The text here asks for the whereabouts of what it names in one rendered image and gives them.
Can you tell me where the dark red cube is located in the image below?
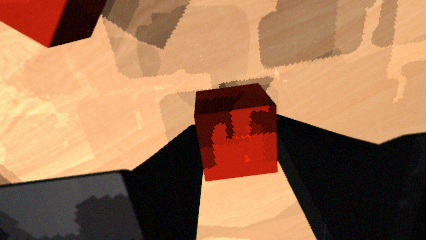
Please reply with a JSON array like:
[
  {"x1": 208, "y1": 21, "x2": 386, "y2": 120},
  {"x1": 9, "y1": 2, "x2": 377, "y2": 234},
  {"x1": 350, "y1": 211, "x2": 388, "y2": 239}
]
[
  {"x1": 0, "y1": 0, "x2": 107, "y2": 48},
  {"x1": 194, "y1": 83, "x2": 278, "y2": 182}
]

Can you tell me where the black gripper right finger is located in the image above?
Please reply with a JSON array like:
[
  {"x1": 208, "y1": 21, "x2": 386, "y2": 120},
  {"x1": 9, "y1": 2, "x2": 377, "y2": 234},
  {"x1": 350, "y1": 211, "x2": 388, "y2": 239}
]
[{"x1": 276, "y1": 114, "x2": 426, "y2": 240}]

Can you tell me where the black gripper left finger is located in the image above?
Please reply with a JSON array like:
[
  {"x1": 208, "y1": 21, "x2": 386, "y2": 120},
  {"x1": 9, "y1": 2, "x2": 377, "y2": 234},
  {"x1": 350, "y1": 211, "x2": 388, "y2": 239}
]
[{"x1": 0, "y1": 124, "x2": 203, "y2": 240}]

